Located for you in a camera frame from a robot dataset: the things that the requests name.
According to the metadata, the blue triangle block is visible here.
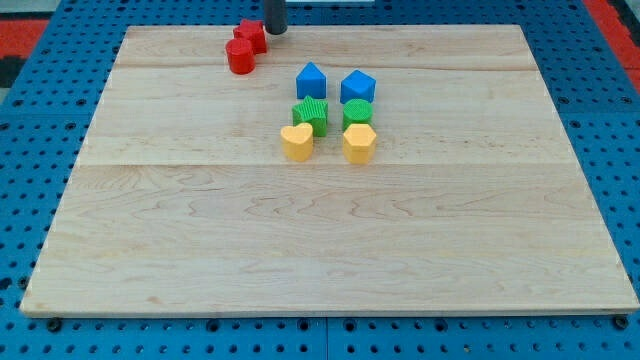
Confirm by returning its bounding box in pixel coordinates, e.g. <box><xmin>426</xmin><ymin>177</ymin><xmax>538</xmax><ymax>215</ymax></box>
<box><xmin>296</xmin><ymin>62</ymin><xmax>327</xmax><ymax>99</ymax></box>

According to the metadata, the yellow heart block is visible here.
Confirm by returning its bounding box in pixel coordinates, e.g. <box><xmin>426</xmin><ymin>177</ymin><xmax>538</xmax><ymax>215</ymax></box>
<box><xmin>280</xmin><ymin>122</ymin><xmax>314</xmax><ymax>162</ymax></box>

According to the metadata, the yellow hexagon block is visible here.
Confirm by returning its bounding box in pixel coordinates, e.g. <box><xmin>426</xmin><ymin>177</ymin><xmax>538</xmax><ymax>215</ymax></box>
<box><xmin>343</xmin><ymin>123</ymin><xmax>377</xmax><ymax>164</ymax></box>

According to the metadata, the green star block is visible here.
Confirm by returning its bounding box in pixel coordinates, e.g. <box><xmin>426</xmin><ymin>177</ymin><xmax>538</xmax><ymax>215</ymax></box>
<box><xmin>292</xmin><ymin>96</ymin><xmax>329</xmax><ymax>137</ymax></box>

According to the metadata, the green cylinder block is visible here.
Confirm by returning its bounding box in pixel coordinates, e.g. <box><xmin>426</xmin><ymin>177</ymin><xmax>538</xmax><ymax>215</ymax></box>
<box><xmin>342</xmin><ymin>99</ymin><xmax>373</xmax><ymax>131</ymax></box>

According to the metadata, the blue cube block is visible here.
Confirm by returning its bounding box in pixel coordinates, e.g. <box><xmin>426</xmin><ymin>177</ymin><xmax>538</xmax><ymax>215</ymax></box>
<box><xmin>340</xmin><ymin>69</ymin><xmax>377</xmax><ymax>104</ymax></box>

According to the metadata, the light wooden board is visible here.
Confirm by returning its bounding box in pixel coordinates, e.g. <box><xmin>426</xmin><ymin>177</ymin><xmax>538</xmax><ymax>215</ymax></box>
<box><xmin>21</xmin><ymin>25</ymin><xmax>639</xmax><ymax>318</ymax></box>

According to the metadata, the red cylinder block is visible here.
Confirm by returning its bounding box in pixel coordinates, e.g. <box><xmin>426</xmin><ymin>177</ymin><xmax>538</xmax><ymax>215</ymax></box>
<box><xmin>225</xmin><ymin>38</ymin><xmax>255</xmax><ymax>75</ymax></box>

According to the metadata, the red star block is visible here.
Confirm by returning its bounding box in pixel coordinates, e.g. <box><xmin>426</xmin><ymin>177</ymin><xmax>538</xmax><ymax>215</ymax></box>
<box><xmin>233</xmin><ymin>19</ymin><xmax>268</xmax><ymax>54</ymax></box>

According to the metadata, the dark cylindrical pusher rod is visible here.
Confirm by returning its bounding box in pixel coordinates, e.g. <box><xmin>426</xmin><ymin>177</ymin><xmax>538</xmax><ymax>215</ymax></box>
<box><xmin>263</xmin><ymin>0</ymin><xmax>288</xmax><ymax>35</ymax></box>

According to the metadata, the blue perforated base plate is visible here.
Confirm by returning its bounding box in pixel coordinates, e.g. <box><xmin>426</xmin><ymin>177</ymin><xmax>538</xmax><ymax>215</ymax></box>
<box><xmin>1</xmin><ymin>1</ymin><xmax>639</xmax><ymax>359</ymax></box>

